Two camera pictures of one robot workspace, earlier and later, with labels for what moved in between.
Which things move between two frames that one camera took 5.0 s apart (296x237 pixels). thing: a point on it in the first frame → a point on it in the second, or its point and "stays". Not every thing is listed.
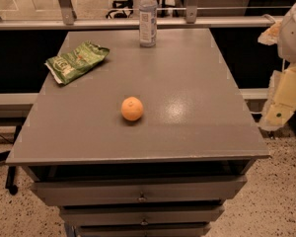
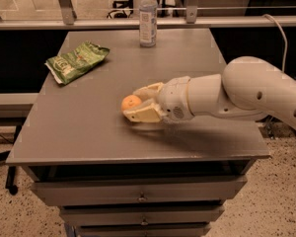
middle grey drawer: [140, 215] stays
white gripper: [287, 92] → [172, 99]
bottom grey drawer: [178, 229] stays
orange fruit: [132, 109] stays
